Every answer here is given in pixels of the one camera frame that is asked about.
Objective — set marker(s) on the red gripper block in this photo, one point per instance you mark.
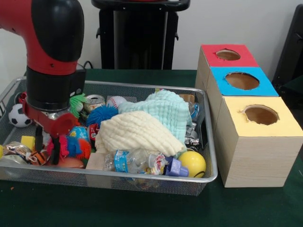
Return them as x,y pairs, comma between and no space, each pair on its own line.
56,124

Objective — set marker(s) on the striped tiger plush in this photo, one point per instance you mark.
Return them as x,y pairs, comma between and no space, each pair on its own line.
39,158

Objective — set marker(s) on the multicolour spiky caterpillar toy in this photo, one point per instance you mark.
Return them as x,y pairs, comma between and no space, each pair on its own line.
84,147

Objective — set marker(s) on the cream waffle cloth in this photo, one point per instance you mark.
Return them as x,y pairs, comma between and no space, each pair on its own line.
137,132

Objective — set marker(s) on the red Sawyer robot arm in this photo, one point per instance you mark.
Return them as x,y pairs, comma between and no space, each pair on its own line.
47,35

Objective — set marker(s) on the silver mesh bin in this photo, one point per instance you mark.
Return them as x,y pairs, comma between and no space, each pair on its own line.
142,182

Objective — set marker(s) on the wooden three-hole box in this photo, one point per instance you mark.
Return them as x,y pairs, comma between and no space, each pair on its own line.
260,160

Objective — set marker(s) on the yellow plastic block toy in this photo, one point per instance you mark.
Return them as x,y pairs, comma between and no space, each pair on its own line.
28,142

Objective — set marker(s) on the brown football toy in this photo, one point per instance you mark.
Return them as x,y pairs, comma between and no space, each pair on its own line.
71,163

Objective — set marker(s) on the blue globe ball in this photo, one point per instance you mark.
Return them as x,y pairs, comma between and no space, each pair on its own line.
79,133

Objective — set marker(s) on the black white soccer ball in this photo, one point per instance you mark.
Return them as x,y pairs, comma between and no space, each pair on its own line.
17,116

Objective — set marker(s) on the plain yellow ball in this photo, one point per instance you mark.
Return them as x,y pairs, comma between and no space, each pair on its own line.
1,151

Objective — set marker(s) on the plain wooden block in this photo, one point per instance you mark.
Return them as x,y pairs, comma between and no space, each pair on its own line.
94,162

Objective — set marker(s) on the green spiky ball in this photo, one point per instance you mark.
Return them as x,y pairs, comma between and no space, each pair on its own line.
77,104

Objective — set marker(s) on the red drink can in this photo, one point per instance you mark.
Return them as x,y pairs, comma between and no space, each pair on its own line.
22,97

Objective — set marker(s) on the blue spiky ball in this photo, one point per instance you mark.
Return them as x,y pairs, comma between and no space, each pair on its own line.
99,114

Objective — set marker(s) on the silver drink can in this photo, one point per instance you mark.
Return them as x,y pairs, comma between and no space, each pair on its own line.
94,102

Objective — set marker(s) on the white baseball toy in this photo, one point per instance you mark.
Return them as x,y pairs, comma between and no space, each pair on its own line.
116,101

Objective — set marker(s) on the crushed clear plastic bottle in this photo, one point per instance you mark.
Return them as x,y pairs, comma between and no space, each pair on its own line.
132,160

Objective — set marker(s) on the dark green tablecloth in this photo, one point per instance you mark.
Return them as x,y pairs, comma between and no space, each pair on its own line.
142,210

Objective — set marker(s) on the mint waffle cloth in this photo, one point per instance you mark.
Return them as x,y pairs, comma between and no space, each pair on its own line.
165,108

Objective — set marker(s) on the purple plastic toy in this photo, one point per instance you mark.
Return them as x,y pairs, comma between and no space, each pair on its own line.
176,168

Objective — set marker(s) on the silver metallic toy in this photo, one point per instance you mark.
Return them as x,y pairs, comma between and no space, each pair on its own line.
191,139

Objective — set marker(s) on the yellow smiley ball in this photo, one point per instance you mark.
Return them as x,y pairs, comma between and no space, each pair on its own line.
193,163

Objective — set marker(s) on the black stand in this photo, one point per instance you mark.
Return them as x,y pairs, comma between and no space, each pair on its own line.
291,59

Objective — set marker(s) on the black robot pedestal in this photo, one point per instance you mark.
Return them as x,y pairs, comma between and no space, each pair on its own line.
139,35

